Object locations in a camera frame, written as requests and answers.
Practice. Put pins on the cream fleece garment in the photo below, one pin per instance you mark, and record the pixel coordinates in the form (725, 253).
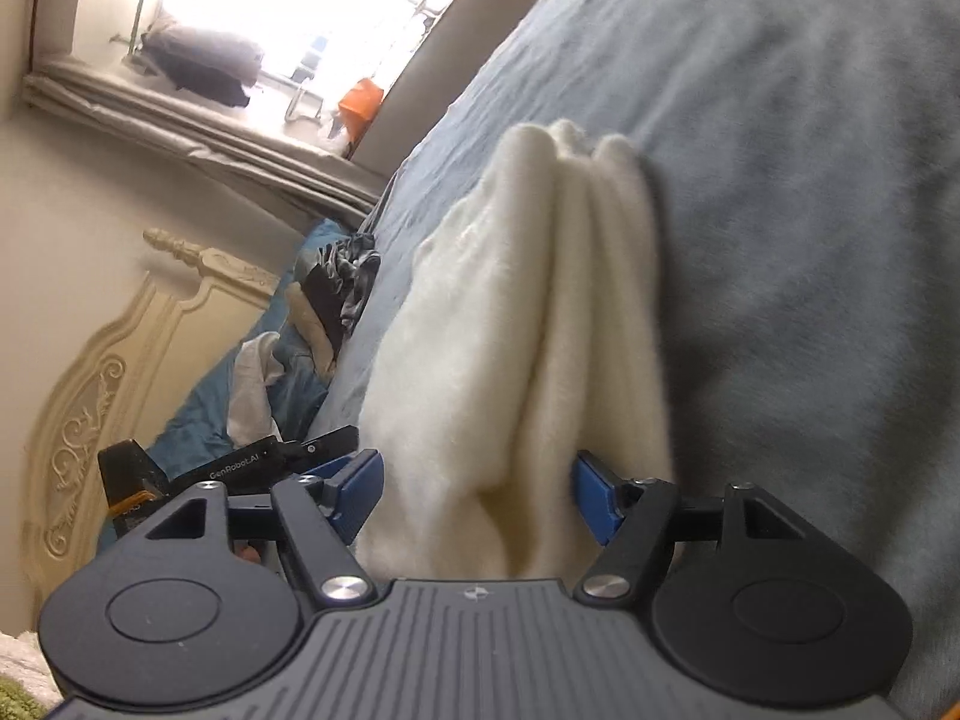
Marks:
(510, 330)

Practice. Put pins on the blue quilt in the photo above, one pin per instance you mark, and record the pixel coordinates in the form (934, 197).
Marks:
(195, 412)

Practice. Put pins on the tan pants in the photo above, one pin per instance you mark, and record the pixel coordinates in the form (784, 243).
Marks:
(315, 330)

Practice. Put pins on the white plastic bag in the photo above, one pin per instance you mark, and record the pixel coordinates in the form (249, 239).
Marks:
(341, 136)

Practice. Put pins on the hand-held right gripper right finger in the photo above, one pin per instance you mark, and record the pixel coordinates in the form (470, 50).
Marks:
(592, 495)

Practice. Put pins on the blue jeans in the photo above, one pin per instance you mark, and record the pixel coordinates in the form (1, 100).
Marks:
(300, 382)

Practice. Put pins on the white shirt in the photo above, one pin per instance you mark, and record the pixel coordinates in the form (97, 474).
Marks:
(251, 390)

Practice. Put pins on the beige curtain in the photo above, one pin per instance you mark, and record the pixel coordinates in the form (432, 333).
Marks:
(187, 135)

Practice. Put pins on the dark bundle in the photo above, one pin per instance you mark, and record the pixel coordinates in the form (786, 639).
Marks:
(202, 60)

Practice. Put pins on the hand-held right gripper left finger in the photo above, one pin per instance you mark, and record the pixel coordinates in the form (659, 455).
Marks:
(360, 491)

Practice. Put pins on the cream carved headboard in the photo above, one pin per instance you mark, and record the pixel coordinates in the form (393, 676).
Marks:
(97, 405)

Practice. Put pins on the white shaggy rug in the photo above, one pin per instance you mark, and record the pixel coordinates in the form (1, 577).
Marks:
(19, 656)

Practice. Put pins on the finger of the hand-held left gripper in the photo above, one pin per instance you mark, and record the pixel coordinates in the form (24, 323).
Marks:
(330, 441)

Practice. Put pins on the dark grey garment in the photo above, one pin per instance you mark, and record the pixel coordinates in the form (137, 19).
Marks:
(326, 292)

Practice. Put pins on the grey plaid shirt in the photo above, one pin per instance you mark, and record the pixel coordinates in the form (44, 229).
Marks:
(360, 270)

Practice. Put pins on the window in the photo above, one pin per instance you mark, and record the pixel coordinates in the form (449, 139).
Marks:
(300, 7)

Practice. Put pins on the orange bag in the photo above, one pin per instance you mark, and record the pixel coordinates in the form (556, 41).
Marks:
(360, 106)

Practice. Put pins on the green shaggy rug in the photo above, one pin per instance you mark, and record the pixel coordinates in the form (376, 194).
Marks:
(22, 697)

